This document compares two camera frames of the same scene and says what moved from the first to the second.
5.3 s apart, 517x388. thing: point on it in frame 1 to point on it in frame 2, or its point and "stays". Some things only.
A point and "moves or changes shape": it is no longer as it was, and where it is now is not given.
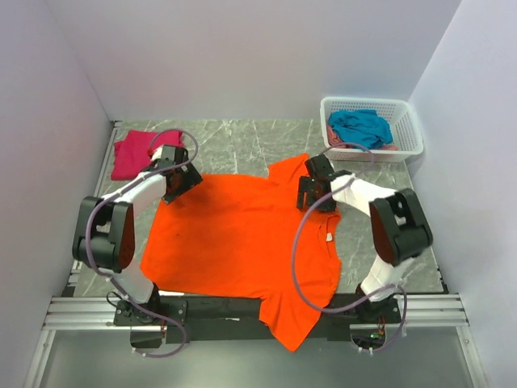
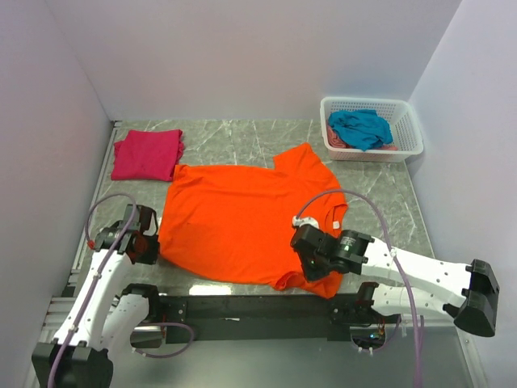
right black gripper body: x=307 y=185 to x=314 y=267
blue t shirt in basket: x=364 y=128 stays
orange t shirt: x=231 y=237 moves or changes shape
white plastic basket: x=401 y=119 stays
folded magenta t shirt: x=132 y=156 stays
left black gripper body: x=187 y=181 to x=150 y=250
